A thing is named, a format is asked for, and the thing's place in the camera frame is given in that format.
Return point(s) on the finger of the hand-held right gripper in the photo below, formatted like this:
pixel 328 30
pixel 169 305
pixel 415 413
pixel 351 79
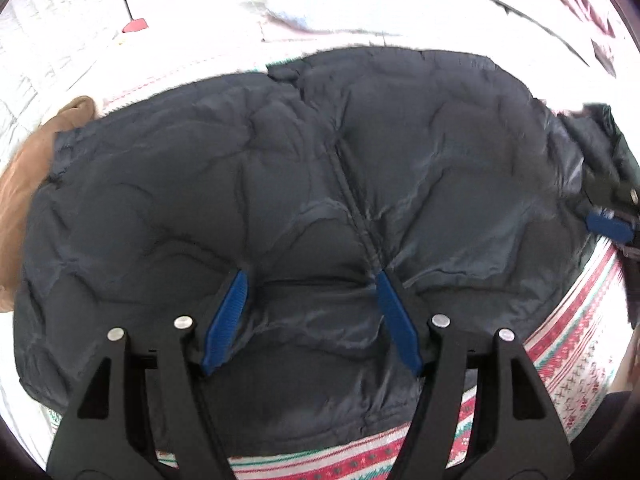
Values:
pixel 607 225

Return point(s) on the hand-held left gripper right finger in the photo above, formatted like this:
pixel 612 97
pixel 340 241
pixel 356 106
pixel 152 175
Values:
pixel 397 320

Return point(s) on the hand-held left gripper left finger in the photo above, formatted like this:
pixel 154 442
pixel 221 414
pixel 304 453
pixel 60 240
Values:
pixel 225 320

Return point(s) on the black padded jacket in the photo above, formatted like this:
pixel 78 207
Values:
pixel 300 185

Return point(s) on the patterned bed sheet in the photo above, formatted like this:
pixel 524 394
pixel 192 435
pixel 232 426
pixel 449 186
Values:
pixel 575 320

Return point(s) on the brown folded garment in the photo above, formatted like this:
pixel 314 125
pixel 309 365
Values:
pixel 30 170

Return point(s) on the small red object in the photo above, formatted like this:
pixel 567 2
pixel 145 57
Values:
pixel 136 25

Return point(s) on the light blue blanket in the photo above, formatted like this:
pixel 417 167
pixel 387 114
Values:
pixel 350 10

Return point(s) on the grey quilted headboard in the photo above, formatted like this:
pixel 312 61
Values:
pixel 45 35

